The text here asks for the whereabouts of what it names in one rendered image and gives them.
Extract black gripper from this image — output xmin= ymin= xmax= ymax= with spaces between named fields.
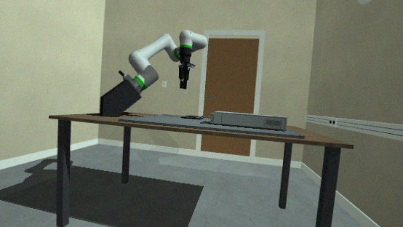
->
xmin=179 ymin=55 xmax=190 ymax=89

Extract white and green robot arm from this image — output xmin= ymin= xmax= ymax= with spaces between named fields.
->
xmin=119 ymin=30 xmax=207 ymax=94

